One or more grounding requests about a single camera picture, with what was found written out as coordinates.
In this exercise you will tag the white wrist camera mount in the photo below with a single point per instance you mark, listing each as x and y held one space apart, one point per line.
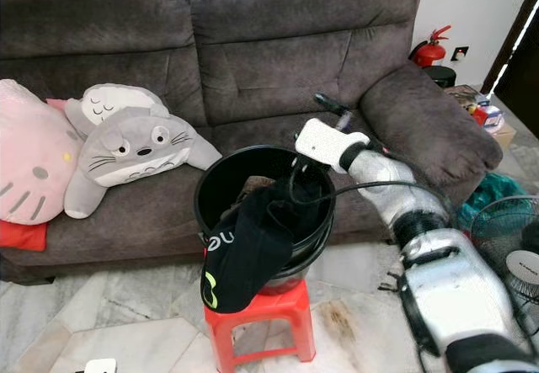
328 143
101 366

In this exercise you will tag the grey floor fan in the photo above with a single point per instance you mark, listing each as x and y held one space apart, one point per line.
524 265

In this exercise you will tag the pale grey sleeping plush cushion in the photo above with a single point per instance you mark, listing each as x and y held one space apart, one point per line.
109 103

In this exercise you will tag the grey Totoro plush cushion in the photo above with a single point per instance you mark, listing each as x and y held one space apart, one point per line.
135 154

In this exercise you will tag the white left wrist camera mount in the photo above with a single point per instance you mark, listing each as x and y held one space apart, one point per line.
101 366

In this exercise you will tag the red cushion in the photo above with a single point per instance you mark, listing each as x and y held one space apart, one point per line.
21 237

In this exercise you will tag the dark grey fabric sofa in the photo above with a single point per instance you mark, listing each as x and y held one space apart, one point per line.
286 70

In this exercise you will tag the wooden side table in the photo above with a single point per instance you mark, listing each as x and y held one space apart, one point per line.
505 137

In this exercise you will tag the red plastic stool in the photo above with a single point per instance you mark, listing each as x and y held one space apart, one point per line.
286 306

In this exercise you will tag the black plastic bucket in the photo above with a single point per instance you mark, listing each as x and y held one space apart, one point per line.
232 167

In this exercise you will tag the red fire extinguisher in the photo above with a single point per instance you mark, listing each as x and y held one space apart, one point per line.
429 53

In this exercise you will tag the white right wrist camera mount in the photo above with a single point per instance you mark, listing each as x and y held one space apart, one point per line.
328 143

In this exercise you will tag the pink cat face cushion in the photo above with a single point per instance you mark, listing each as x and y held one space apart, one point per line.
34 158

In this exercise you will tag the dark door frame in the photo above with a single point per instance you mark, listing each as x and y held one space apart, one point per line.
524 45

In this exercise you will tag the black garment with green print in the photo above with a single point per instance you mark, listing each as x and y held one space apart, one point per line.
248 259

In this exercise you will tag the red white plastic container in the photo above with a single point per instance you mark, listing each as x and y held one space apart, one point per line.
487 116

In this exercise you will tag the black wall socket plate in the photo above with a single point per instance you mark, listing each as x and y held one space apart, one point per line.
460 53

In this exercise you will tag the brown cloth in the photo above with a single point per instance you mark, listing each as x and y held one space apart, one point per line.
257 189

